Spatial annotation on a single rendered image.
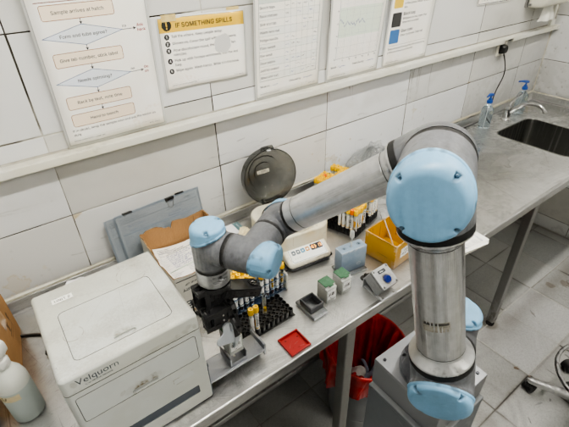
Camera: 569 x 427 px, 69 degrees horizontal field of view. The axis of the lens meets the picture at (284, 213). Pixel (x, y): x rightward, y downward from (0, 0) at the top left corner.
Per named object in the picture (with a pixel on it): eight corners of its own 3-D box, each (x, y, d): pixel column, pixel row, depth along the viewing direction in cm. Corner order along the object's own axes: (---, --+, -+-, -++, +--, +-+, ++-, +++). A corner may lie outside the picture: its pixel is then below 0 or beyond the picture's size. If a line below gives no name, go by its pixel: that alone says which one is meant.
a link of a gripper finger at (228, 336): (218, 356, 101) (209, 325, 98) (238, 343, 104) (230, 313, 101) (223, 363, 99) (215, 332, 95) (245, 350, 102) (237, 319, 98)
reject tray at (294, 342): (291, 357, 114) (291, 355, 113) (277, 341, 118) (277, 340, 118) (311, 345, 117) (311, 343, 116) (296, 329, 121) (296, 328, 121)
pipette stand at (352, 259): (343, 280, 138) (345, 257, 133) (331, 268, 144) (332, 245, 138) (367, 269, 142) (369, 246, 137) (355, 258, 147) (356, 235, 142)
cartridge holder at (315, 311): (314, 321, 124) (314, 313, 122) (295, 304, 130) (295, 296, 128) (328, 313, 127) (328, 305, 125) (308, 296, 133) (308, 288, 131)
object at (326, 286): (326, 304, 130) (327, 288, 126) (316, 296, 133) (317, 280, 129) (335, 298, 132) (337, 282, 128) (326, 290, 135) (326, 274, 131)
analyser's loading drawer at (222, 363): (198, 396, 103) (195, 383, 100) (186, 377, 107) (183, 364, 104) (266, 353, 113) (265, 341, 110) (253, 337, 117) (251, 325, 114)
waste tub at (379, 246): (393, 270, 142) (396, 247, 136) (362, 252, 150) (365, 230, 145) (416, 253, 149) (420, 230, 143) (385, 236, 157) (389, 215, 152)
